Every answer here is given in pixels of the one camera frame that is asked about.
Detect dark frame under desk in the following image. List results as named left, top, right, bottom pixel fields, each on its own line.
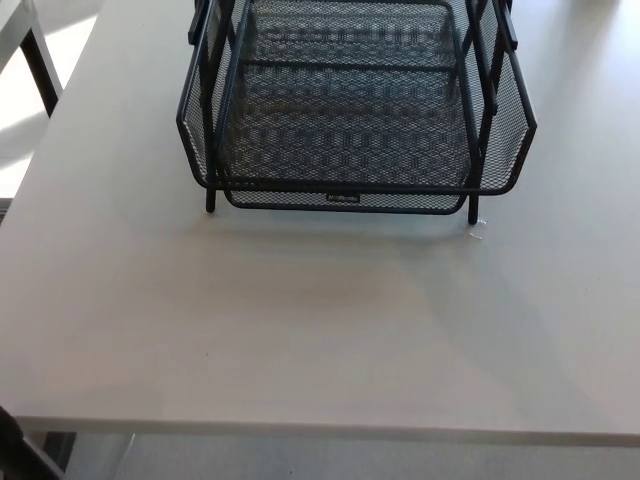
left=0, top=432, right=77, bottom=480

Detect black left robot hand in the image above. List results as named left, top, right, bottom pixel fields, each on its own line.
left=0, top=402, right=25, bottom=451

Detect black mesh labelled bottom tray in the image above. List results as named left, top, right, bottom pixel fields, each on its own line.
left=222, top=187, right=469, bottom=216

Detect white side table black legs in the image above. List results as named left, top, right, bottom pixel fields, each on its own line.
left=0, top=0, right=65, bottom=119

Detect black metal tray rack frame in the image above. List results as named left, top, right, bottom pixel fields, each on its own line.
left=186, top=0, right=520, bottom=225

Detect black mesh drawer tray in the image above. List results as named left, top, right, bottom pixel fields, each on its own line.
left=174, top=0, right=539, bottom=199

